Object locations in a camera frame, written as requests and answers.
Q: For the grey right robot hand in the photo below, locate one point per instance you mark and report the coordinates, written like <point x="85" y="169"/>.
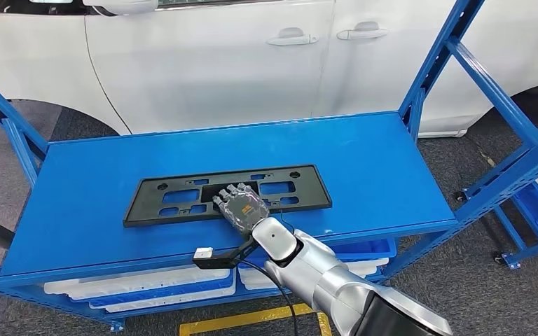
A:
<point x="243" y="208"/>

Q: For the black plastic plate bracket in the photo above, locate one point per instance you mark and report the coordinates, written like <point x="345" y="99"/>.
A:
<point x="157" y="215"/>

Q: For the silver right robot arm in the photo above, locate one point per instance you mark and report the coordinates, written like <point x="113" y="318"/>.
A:
<point x="334" y="283"/>

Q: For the blue metal shelf rack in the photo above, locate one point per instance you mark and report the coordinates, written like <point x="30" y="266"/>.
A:
<point x="88" y="208"/>

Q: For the blue wheeled shelf rack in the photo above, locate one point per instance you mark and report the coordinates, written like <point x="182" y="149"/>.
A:
<point x="510" y="232"/>

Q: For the clear white plastic bin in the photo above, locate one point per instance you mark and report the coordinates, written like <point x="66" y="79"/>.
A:
<point x="134" y="283"/>

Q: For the white car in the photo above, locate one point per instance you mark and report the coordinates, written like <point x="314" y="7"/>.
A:
<point x="204" y="69"/>

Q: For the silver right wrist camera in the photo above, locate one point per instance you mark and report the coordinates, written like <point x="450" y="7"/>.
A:
<point x="204" y="255"/>

